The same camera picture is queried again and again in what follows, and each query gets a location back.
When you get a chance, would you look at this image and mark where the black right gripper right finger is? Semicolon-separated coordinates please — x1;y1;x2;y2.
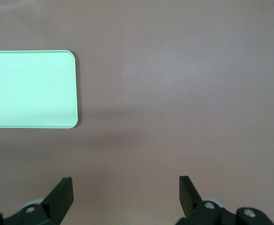
175;175;274;225

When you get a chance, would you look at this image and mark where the mint green rectangular tray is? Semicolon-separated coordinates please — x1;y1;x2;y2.
0;49;79;129

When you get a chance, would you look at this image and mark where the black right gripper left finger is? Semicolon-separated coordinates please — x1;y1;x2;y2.
0;177;75;225

